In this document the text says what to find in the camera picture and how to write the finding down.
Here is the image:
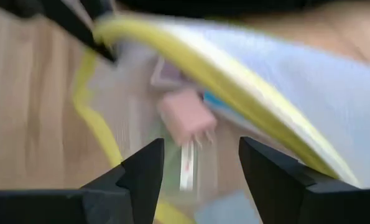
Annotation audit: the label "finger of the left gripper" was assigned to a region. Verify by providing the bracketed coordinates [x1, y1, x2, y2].
[41, 0, 117, 63]
[78, 0, 114, 20]

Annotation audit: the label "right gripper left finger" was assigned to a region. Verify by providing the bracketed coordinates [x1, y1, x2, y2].
[80, 138, 165, 224]

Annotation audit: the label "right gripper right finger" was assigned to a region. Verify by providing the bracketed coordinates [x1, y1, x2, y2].
[238, 136, 359, 224]

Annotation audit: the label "clear mesh pouch green edge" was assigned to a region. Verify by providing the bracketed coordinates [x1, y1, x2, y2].
[72, 14, 370, 224]

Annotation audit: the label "small clear bag green contents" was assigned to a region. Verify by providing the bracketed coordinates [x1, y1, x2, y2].
[153, 136, 220, 203]

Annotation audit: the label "black backpack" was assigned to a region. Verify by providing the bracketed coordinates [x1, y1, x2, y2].
[116, 0, 338, 18]

